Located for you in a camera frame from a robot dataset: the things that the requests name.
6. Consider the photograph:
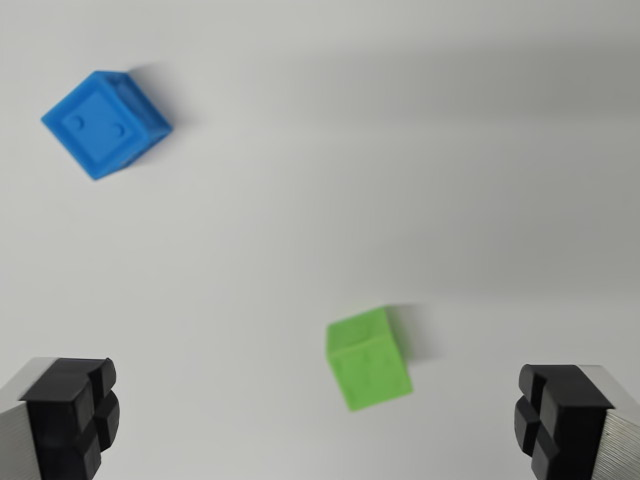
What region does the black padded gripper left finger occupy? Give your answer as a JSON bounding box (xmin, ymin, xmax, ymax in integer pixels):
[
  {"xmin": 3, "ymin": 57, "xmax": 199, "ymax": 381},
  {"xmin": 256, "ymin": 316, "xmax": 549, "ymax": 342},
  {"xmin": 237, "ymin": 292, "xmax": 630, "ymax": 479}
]
[{"xmin": 0, "ymin": 356, "xmax": 121, "ymax": 480}]

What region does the blue cube with raised dots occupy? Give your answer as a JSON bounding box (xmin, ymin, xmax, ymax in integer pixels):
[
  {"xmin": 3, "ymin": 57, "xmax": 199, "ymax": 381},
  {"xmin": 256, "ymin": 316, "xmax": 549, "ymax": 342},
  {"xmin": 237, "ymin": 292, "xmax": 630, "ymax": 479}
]
[{"xmin": 40, "ymin": 69, "xmax": 174, "ymax": 182}]

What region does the black padded gripper right finger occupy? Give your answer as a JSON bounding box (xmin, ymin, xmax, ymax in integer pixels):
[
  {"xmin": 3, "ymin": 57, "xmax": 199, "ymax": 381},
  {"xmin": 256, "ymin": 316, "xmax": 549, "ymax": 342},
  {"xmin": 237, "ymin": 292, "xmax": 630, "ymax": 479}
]
[{"xmin": 513, "ymin": 363, "xmax": 640, "ymax": 480}]

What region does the green cube with raised dots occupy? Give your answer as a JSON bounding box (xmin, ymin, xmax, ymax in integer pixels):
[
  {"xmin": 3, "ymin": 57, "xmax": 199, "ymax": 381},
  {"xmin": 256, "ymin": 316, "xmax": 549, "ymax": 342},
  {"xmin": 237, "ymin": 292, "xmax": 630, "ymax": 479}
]
[{"xmin": 325, "ymin": 305, "xmax": 415, "ymax": 413}]

